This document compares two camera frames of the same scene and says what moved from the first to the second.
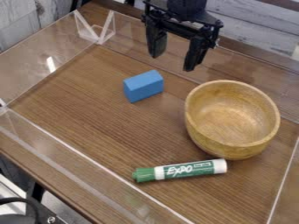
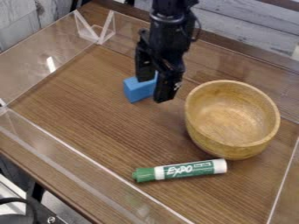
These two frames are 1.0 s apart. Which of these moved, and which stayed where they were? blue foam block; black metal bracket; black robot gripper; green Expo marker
Moved: black robot gripper
Stayed: blue foam block; green Expo marker; black metal bracket
